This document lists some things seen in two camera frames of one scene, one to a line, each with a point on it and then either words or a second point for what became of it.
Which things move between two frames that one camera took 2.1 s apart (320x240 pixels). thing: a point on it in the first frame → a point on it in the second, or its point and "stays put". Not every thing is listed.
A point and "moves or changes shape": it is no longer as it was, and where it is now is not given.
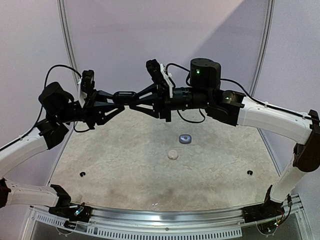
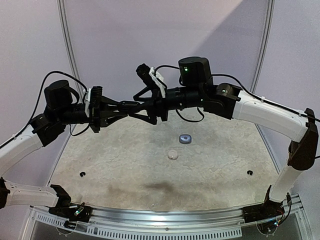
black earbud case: x=125 y=97 moves or changes shape
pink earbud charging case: x=173 y=154 stays put
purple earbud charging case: x=185 y=139 stays put
